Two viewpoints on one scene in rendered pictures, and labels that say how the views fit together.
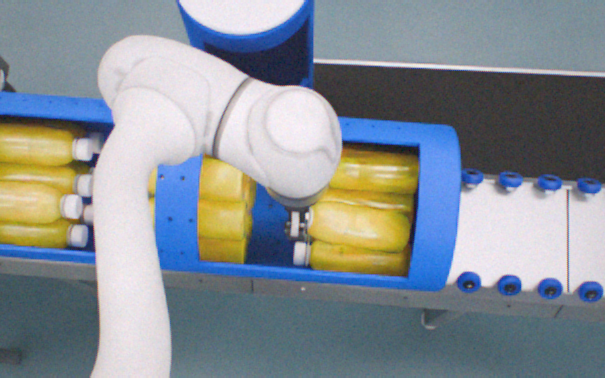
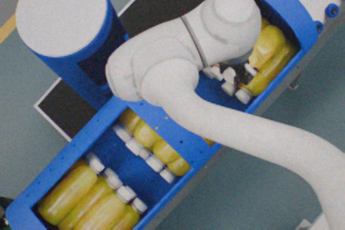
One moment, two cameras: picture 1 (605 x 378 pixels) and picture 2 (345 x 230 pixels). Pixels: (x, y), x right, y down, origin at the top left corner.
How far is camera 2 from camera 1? 0.33 m
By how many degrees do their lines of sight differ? 11
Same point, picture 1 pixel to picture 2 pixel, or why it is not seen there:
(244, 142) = (217, 41)
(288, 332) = (240, 165)
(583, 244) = not seen: outside the picture
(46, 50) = not seen: outside the picture
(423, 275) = (307, 38)
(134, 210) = (225, 111)
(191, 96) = (174, 48)
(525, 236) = not seen: outside the picture
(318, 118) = not seen: outside the picture
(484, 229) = not seen: hidden behind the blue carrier
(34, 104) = (58, 166)
